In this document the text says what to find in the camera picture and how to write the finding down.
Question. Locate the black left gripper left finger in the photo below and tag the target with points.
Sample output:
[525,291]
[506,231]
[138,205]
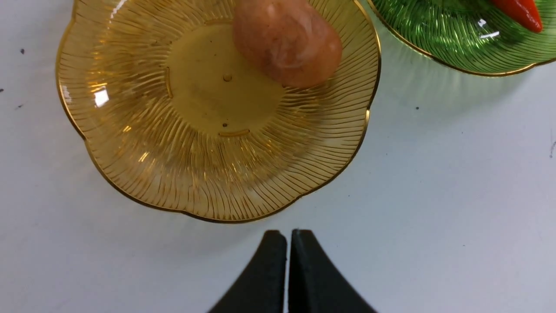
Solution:
[260,288]

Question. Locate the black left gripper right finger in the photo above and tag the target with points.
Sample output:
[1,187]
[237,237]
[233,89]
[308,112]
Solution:
[315,284]

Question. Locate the toy potato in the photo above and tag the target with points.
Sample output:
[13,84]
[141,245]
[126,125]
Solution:
[287,40]

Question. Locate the toy carrot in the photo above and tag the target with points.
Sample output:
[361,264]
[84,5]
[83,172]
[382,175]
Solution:
[523,12]

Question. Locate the amber ribbed plastic plate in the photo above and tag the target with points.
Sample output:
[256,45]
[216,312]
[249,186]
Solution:
[175,118]

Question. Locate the green ribbed plastic plate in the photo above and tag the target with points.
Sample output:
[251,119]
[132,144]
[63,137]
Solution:
[470,36]

